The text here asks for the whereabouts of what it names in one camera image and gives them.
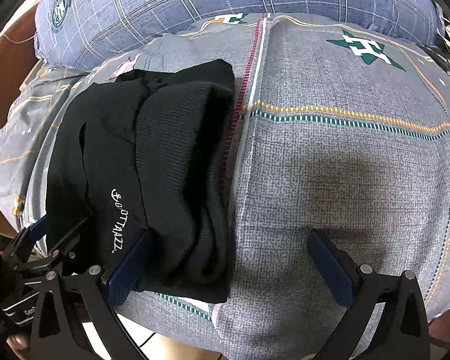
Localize grey star patterned bedsheet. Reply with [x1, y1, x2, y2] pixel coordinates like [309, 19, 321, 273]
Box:
[0, 14, 450, 359]

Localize black pants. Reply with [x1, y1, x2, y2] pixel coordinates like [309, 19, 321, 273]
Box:
[45, 59, 235, 303]

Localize blue plaid pillow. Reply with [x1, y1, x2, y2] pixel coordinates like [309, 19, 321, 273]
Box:
[34, 0, 445, 70]

